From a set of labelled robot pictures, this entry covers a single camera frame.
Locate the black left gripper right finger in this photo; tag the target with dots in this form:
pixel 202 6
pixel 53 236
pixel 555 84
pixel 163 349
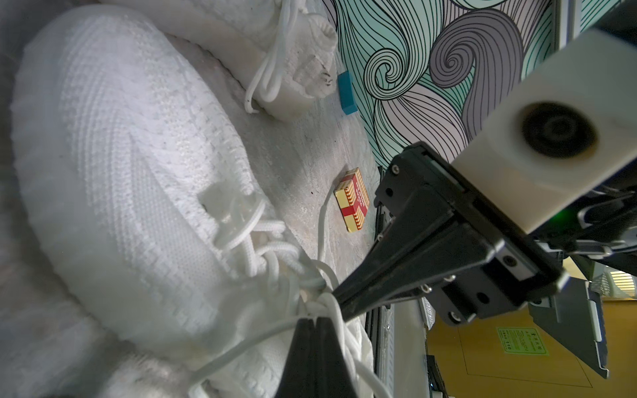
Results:
pixel 332 378

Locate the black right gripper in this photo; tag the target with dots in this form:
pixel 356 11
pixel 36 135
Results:
pixel 449 244

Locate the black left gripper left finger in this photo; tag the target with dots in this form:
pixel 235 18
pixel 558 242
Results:
pixel 298 378

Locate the teal plastic piece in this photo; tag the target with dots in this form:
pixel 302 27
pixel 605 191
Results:
pixel 346 93

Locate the white knit shoe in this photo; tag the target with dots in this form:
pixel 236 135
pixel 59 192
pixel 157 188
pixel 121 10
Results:
pixel 283 55
pixel 140 192

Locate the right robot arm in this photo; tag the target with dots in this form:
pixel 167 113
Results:
pixel 602 222

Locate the red yellow matchbox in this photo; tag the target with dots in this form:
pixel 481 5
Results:
pixel 353 200

